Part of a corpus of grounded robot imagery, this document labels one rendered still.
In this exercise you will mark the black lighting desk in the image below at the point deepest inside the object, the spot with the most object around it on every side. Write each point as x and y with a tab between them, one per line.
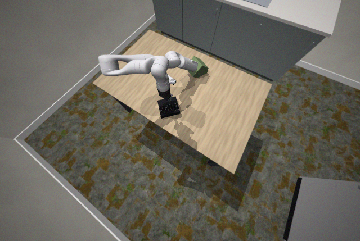
168	108

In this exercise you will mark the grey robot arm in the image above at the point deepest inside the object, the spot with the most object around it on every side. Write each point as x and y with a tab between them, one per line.
146	63

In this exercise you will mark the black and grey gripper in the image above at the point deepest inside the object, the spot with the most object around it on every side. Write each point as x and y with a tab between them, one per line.
164	92

